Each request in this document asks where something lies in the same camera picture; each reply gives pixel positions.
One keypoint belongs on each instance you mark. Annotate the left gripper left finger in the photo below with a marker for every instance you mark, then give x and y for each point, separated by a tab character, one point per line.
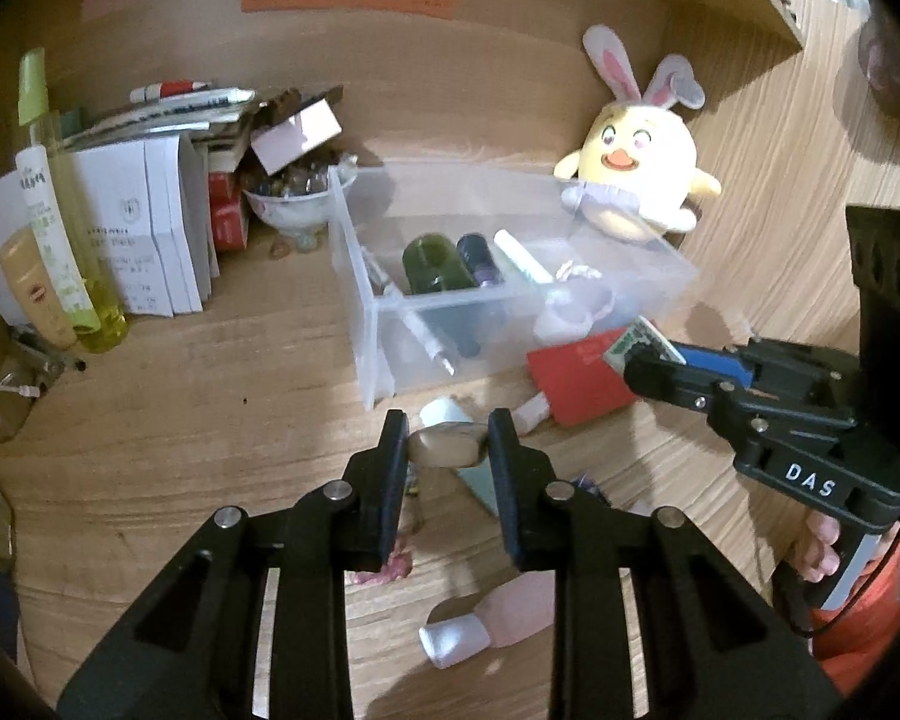
186	647

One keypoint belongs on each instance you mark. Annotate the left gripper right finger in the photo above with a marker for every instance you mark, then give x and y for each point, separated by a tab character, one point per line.
711	646

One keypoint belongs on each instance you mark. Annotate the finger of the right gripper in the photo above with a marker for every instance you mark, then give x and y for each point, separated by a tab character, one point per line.
720	363
677	384

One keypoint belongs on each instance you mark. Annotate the teal square tape dispenser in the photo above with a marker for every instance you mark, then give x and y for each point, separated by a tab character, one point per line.
639	337

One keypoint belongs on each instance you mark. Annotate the red paper envelope packet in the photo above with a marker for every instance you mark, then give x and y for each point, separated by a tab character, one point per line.
575	384

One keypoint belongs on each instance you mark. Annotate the pale green tube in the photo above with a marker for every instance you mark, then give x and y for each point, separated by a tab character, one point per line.
521	258

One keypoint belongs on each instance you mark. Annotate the pink octopus charm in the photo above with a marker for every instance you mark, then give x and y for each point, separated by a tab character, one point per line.
398	565

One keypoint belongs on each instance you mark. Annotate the purple black cosmetic bottle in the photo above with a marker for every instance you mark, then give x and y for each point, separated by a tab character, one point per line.
476	255

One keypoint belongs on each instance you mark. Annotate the dark green spray bottle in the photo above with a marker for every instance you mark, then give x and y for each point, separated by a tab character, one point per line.
433	265

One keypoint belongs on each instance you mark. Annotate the white pen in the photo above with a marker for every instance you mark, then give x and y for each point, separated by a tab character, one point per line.
425	337

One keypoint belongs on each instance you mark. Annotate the mint blue tube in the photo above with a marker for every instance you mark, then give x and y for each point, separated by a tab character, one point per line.
477	479

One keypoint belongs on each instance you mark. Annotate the person right hand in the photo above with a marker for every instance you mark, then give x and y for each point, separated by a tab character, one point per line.
812	555

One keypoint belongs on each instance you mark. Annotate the yellow chick plush toy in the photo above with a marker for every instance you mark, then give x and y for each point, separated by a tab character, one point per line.
638	147

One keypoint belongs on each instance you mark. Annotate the clear plastic storage box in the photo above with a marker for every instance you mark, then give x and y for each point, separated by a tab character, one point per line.
389	206

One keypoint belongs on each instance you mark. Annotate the beige sunscreen tube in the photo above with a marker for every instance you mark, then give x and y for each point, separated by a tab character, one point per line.
26	274

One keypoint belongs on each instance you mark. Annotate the red box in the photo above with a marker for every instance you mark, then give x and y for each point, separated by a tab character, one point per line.
229	218

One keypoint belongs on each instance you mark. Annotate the small pink white box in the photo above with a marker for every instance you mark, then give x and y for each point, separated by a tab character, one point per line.
310	123

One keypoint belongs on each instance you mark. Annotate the white paper boxes stack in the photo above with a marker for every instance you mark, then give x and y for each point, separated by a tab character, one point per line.
147	206

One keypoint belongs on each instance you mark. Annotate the yellow oil spray bottle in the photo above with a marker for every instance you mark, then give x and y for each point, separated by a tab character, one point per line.
38	124

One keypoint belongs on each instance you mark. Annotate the stack of books papers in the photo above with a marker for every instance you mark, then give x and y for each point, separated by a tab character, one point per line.
220	119

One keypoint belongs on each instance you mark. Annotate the red white marker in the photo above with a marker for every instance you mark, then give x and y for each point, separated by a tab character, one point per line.
164	90

